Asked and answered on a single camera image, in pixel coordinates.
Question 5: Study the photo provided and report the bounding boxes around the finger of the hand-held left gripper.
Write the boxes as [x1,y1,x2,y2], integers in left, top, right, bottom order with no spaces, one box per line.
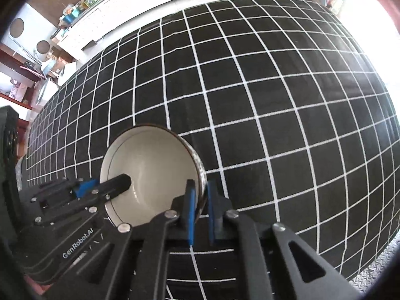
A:
[30,177,98,202]
[34,174,132,226]

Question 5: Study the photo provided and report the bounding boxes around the black checked tablecloth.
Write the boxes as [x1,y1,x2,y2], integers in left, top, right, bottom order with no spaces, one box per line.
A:
[26,0,397,300]

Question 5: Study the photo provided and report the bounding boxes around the grey textured floor mat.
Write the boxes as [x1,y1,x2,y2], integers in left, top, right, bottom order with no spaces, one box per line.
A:
[344,231,400,290]

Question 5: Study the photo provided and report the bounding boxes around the floral pattern ceramic bowl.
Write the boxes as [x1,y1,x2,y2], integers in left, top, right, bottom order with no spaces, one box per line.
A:
[100,124,207,228]

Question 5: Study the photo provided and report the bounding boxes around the white tufted cabinet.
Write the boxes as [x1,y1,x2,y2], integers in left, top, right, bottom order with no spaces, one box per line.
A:
[58,0,167,61]

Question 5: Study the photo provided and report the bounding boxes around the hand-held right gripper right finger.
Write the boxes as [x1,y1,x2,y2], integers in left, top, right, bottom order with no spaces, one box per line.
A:
[208,180,363,300]

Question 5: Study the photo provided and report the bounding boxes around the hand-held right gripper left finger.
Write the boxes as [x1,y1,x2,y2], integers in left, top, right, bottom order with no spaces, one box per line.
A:
[44,179,197,300]

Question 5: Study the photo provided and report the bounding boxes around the round grey wall disc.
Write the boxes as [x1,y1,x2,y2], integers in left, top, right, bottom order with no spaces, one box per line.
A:
[36,40,51,56]
[9,18,25,37]

